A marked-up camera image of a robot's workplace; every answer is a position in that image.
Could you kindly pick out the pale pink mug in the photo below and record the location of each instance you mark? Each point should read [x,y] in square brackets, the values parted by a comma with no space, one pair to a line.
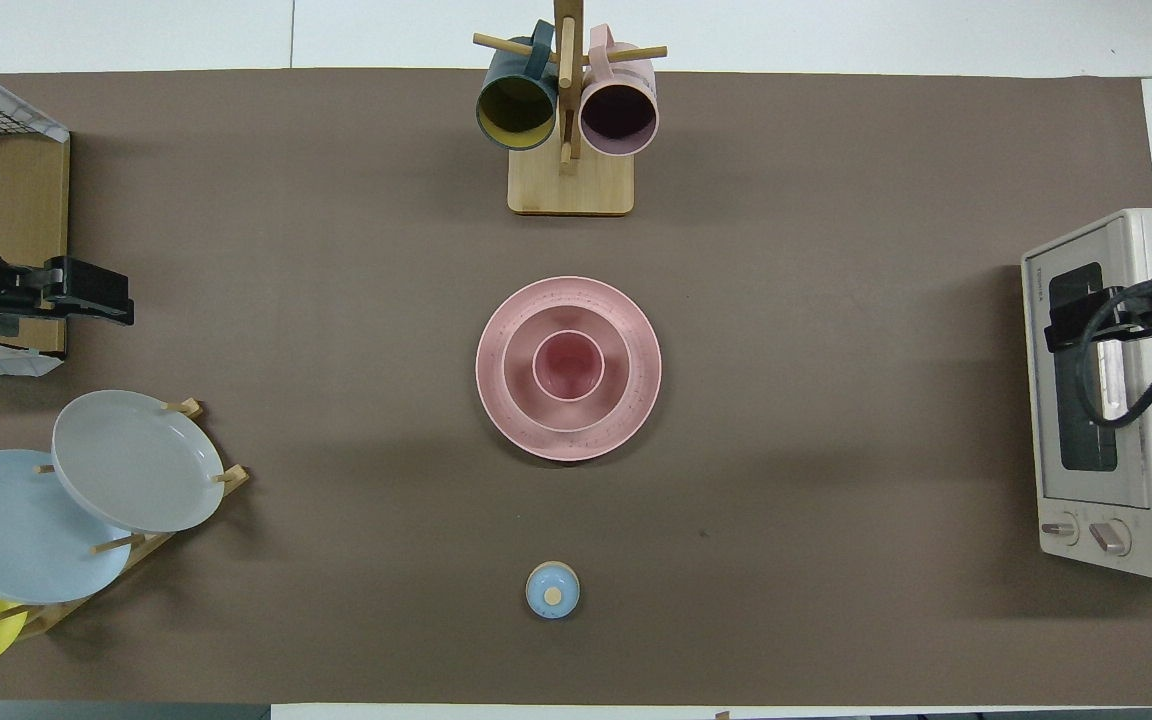
[619,115]

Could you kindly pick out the beige toaster oven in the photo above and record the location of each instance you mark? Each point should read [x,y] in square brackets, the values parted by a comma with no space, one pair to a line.
[1136,480]

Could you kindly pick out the pink bowl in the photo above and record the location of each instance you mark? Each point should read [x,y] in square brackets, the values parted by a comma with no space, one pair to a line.
[521,385]

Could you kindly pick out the dark teal mug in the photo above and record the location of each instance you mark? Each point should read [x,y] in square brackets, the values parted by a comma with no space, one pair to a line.
[516,105]

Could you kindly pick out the wooden mug tree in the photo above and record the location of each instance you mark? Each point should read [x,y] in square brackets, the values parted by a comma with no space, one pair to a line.
[570,185]

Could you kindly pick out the light blue plate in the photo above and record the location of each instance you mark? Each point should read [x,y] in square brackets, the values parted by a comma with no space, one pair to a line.
[11,530]

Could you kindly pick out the brown table mat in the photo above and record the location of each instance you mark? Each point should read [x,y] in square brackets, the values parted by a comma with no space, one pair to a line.
[836,550]

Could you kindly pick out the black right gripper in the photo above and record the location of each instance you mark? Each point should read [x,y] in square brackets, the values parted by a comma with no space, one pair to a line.
[1136,305]

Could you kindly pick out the grey plate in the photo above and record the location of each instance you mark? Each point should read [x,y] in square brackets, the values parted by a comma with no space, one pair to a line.
[136,460]

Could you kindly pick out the wooden plate rack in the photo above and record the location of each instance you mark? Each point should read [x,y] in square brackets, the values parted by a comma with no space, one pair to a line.
[234,477]

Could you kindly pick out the pink speckled plate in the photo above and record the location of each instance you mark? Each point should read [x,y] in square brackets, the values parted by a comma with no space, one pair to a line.
[636,400]

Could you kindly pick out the blue jar with wooden knob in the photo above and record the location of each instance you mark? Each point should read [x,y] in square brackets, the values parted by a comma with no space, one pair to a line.
[552,590]

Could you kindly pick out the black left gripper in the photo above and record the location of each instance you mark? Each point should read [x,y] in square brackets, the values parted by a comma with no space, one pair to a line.
[76,285]

